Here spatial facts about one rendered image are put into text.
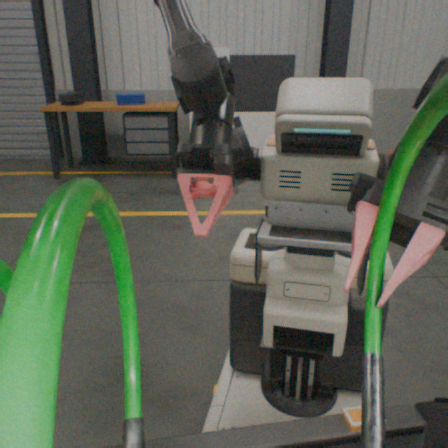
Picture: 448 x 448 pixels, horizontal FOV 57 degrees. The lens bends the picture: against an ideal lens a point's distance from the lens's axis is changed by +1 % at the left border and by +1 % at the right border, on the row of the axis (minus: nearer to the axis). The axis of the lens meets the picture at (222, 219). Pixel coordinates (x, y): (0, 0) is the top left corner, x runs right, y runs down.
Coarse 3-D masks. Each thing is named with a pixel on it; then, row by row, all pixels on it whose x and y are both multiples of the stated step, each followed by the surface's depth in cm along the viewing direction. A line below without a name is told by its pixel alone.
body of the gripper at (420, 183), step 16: (416, 160) 38; (432, 160) 37; (368, 176) 38; (416, 176) 37; (432, 176) 37; (352, 192) 39; (416, 192) 36; (432, 192) 37; (352, 208) 42; (432, 208) 36; (400, 224) 39
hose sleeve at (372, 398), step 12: (372, 360) 35; (372, 372) 35; (384, 372) 35; (372, 384) 34; (372, 396) 34; (372, 408) 33; (372, 420) 33; (384, 420) 33; (372, 432) 32; (384, 432) 32; (372, 444) 32; (384, 444) 32
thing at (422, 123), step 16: (432, 96) 21; (416, 112) 24; (432, 112) 22; (416, 128) 25; (432, 128) 24; (400, 144) 28; (416, 144) 27; (400, 160) 29; (400, 176) 31; (384, 192) 33; (400, 192) 33; (384, 208) 34; (384, 224) 35; (384, 240) 36; (384, 256) 37; (368, 272) 38; (368, 288) 38; (368, 304) 38; (368, 320) 37; (368, 336) 37
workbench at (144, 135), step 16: (64, 96) 490; (80, 96) 529; (128, 96) 513; (48, 112) 494; (64, 112) 550; (128, 112) 519; (144, 112) 519; (160, 112) 520; (176, 112) 555; (48, 128) 501; (64, 128) 558; (128, 128) 503; (144, 128) 503; (160, 128) 504; (176, 128) 563; (128, 144) 509; (144, 144) 510; (160, 144) 510; (176, 144) 571; (176, 160) 579; (176, 176) 530
